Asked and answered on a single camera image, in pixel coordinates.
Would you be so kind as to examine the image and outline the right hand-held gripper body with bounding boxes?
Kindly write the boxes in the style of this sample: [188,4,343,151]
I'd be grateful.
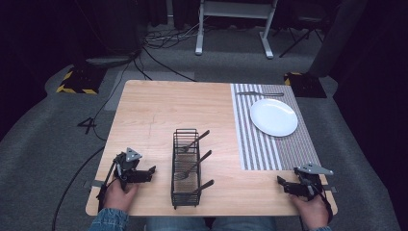
[293,163,335,202]

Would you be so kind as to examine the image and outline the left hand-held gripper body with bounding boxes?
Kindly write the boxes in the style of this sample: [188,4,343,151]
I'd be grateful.
[112,147,143,191]

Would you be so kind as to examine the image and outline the person's right hand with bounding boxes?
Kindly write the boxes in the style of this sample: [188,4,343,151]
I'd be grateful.
[289,193,331,231]

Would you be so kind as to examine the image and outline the person's left hand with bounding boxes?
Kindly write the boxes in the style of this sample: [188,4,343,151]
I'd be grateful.
[102,183,140,214]

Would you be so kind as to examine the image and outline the striped grey placemat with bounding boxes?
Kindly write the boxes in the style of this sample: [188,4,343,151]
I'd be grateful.
[229,83,322,171]

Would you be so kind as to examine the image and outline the white plate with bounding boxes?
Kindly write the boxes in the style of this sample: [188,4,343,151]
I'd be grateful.
[249,97,299,139]

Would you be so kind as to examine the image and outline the black yellow striped base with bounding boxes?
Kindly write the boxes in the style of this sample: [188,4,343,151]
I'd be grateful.
[55,64,108,96]
[283,71,328,99]

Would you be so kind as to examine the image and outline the dark round stand base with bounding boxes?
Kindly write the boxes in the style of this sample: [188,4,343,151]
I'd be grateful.
[84,55,133,69]

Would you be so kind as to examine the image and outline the black tripod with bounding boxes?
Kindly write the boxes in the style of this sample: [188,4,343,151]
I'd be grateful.
[278,13,325,59]

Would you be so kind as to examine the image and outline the grey curtain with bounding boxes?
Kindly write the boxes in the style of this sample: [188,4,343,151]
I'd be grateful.
[308,0,369,78]

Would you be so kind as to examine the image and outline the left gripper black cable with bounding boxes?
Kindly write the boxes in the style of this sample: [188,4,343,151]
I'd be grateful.
[95,158,119,213]

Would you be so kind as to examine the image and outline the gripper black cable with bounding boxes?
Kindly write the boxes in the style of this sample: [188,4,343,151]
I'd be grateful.
[316,184,335,224]
[95,158,119,213]

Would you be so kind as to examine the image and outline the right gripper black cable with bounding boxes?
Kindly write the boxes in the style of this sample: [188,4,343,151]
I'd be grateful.
[316,184,335,224]

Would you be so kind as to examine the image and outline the black wire cutlery rack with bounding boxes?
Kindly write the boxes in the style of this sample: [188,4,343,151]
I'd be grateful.
[170,128,203,210]

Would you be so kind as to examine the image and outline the black-handled spoon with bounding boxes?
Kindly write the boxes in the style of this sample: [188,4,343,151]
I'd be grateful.
[174,149,213,181]

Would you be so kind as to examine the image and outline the black-handled fork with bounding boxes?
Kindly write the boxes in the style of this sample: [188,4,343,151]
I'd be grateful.
[180,129,211,154]

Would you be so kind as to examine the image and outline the black-handled utensil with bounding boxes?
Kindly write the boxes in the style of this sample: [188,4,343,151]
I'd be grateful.
[191,179,216,195]

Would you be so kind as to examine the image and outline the long black floor cable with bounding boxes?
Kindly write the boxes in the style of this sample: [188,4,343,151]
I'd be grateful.
[51,145,107,231]

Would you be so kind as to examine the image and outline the black-handled table knife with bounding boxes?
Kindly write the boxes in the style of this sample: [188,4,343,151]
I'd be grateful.
[236,90,285,97]

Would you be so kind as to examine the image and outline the bundle of floor cables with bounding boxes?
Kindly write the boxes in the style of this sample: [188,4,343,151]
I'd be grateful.
[140,17,200,50]

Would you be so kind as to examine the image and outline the white metal stand frame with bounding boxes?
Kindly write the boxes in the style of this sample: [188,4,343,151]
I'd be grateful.
[194,0,280,60]

